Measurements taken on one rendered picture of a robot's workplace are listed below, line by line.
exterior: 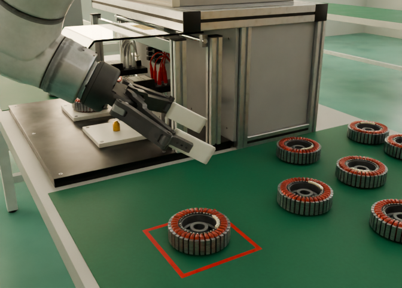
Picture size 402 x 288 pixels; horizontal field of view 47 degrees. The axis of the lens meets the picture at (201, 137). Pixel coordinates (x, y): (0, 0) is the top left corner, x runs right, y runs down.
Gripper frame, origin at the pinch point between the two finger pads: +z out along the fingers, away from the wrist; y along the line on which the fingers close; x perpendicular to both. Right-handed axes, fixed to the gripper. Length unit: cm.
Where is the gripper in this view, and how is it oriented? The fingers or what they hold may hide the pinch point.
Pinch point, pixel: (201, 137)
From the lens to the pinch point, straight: 76.6
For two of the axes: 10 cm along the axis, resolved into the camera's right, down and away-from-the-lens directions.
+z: 8.7, 4.4, 2.5
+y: -0.8, -3.6, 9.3
